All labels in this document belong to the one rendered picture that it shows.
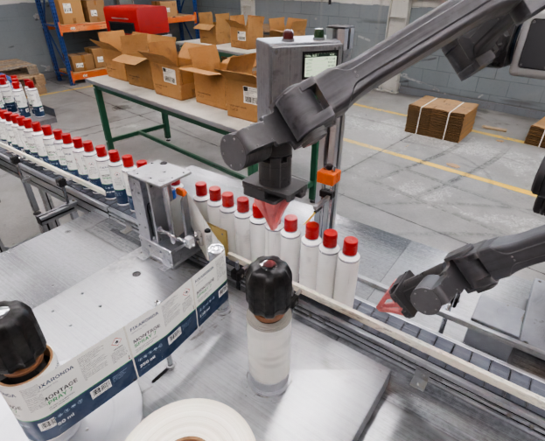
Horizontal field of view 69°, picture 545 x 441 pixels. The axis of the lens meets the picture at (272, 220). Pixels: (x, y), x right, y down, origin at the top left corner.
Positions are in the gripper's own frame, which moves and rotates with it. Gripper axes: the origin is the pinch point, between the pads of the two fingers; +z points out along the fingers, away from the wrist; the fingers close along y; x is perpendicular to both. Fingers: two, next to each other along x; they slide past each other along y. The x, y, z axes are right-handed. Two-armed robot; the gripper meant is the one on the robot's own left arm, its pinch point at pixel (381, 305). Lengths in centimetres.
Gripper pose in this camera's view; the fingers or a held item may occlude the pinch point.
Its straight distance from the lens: 97.8
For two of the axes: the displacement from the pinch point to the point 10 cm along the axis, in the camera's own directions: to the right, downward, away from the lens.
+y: -5.7, 4.2, -7.1
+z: -5.2, 4.8, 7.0
